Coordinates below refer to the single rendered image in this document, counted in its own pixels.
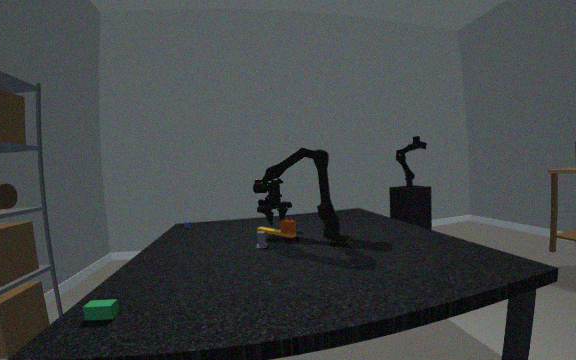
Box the green rectangular block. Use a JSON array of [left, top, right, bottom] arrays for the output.
[[83, 299, 119, 321]]

